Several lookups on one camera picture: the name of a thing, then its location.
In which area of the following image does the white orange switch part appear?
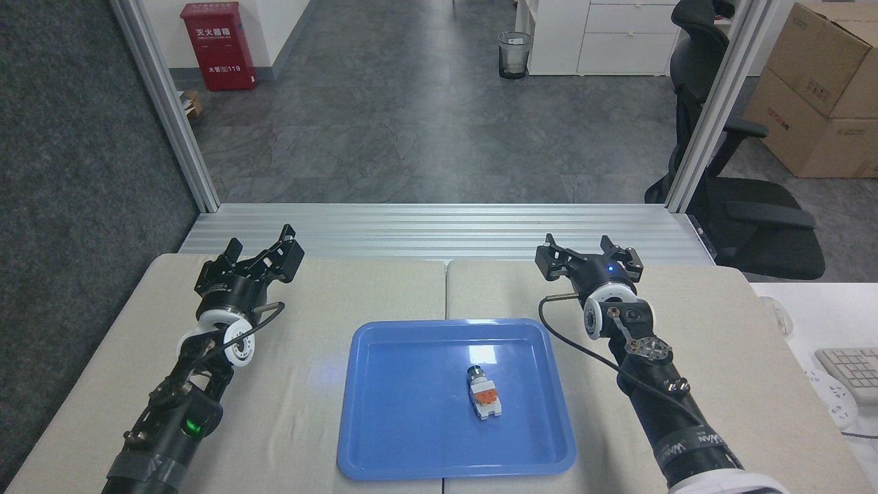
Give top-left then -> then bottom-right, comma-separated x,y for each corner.
466,366 -> 503,421

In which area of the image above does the white computer keyboard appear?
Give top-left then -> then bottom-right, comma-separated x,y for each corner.
815,347 -> 878,405

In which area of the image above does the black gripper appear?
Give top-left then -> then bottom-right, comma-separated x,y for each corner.
195,224 -> 305,318
535,233 -> 645,303

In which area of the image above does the silver aluminium frame post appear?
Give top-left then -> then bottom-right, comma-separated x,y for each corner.
110,0 -> 221,213
665,0 -> 783,213

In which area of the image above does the black office chair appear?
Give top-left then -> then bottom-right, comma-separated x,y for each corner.
645,0 -> 826,281

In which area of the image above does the white drawer cabinet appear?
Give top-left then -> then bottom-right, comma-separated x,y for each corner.
514,0 -> 683,76

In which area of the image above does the dark grey felt partition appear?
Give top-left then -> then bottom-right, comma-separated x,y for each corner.
0,0 -> 200,474

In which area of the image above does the silver aluminium rail base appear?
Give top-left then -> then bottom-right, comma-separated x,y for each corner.
178,203 -> 717,267

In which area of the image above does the blue plastic tray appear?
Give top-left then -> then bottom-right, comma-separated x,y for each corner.
336,318 -> 578,480

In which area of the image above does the small brown cardboard box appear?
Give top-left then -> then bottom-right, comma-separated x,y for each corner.
766,2 -> 878,120

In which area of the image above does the red fire extinguisher box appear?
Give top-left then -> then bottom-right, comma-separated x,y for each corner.
180,1 -> 258,92

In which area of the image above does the white power strip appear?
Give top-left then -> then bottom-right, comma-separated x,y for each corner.
803,367 -> 859,430

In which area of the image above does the white computer mouse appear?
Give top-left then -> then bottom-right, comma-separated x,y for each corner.
772,296 -> 794,337

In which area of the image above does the large brown cardboard box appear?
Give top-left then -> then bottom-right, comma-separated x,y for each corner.
743,67 -> 878,179

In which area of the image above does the black mesh waste bin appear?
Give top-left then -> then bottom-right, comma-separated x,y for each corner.
498,32 -> 533,80

